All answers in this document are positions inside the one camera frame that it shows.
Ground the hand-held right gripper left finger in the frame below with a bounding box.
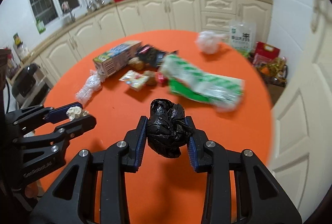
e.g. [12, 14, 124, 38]
[30, 116, 149, 224]

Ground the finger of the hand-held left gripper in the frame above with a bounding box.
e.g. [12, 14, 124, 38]
[16, 114, 97, 160]
[5, 102, 84, 128]

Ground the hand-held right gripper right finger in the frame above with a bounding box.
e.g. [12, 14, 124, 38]
[185, 116, 303, 224]

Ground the white tissue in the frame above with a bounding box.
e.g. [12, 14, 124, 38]
[66, 106, 89, 121]

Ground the black plastic bag ball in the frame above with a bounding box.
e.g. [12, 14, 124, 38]
[146, 99, 194, 158]

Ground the round orange table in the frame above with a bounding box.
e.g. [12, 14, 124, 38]
[35, 29, 276, 224]

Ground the crumpled clear plastic wrap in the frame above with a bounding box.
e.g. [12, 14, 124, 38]
[75, 69, 106, 106]

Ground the black rice cooker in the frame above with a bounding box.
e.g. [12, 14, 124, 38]
[12, 63, 50, 105]

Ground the small yellow snack packet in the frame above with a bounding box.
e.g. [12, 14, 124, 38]
[118, 70, 149, 91]

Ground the brown lumpy scrap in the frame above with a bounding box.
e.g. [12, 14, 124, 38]
[143, 71, 158, 86]
[129, 57, 146, 71]

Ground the clear plastic jar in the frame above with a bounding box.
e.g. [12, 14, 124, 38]
[13, 43, 29, 61]

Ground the green white plastic bag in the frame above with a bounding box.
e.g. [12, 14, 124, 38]
[159, 54, 246, 113]

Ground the green drink carton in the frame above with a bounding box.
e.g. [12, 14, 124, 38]
[93, 41, 143, 77]

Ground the black snack wrapper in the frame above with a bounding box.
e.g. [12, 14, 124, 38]
[137, 44, 179, 69]

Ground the metal faucet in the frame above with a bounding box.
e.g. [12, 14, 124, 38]
[62, 1, 76, 23]

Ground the cardboard box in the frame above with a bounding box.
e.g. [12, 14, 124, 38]
[255, 58, 289, 104]

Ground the white plastic bag ball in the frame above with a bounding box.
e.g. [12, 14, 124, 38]
[195, 31, 231, 55]

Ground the white door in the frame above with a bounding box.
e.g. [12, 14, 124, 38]
[268, 0, 332, 188]

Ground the red gift bag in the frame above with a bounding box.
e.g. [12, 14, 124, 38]
[253, 42, 281, 66]

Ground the clear white rice bag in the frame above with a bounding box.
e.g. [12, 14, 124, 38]
[229, 20, 256, 55]

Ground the cream base cabinet row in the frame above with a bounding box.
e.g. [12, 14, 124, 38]
[21, 0, 273, 90]

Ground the black cable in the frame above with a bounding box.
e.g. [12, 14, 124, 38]
[5, 81, 12, 113]

